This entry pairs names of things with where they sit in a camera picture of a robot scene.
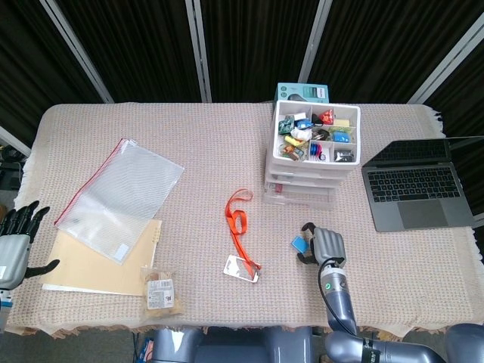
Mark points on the beige manila folder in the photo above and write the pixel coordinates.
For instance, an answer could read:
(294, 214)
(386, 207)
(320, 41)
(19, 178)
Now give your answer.
(87, 272)

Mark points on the dark pleated curtain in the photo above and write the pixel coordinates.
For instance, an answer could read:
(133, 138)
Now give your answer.
(151, 45)

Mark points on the clear drawer with red item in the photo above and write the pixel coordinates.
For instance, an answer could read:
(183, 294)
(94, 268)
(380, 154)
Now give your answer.
(298, 198)

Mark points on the clear plastic badge holder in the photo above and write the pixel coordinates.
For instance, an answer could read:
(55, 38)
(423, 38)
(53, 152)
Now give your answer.
(238, 269)

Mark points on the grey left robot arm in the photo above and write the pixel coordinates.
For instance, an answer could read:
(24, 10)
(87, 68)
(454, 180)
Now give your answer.
(4, 310)

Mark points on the clear snack packet with label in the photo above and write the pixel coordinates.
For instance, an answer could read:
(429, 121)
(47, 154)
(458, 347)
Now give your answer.
(160, 291)

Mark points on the pale yellow sticky pad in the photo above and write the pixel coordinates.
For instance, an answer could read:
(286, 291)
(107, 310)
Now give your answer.
(342, 123)

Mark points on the orange red small item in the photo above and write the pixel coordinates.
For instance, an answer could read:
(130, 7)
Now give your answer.
(324, 117)

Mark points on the white partition frame post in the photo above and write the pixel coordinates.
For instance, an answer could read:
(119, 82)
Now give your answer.
(315, 41)
(199, 49)
(79, 53)
(446, 64)

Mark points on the yellow plastic item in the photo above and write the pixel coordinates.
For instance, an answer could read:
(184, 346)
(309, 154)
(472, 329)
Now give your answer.
(293, 141)

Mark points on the clear mesh zipper pouch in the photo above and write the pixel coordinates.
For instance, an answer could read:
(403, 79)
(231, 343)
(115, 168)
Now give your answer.
(121, 196)

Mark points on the brown small item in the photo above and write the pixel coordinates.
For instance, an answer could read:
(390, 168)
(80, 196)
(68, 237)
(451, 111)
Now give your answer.
(293, 152)

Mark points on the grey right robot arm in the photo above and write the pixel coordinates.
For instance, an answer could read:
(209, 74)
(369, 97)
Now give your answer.
(340, 302)

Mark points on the grey robot torso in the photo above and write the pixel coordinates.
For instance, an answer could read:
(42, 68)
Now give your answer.
(234, 346)

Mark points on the grey laptop computer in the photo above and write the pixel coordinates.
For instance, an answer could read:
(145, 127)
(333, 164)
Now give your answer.
(412, 196)

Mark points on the white plastic drawer organizer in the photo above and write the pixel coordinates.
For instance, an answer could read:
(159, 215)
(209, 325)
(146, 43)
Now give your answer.
(315, 164)

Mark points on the black grey left robot hand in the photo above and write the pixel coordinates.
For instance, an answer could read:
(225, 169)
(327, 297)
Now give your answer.
(13, 246)

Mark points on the black grey right robot hand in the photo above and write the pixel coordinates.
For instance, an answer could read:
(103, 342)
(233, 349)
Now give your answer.
(329, 244)

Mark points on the beige woven tablecloth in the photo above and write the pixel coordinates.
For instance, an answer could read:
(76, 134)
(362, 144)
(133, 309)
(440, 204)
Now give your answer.
(208, 143)

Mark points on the teal product box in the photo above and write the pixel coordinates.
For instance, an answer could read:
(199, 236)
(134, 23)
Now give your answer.
(302, 92)

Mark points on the blue white magnetic eraser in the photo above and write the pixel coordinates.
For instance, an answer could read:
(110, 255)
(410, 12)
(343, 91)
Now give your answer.
(300, 244)

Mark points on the black small item in tray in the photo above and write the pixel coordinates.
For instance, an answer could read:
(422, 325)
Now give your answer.
(344, 156)

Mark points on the blue plastic clips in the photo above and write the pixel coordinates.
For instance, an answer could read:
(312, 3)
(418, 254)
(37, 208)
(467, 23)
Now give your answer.
(317, 151)

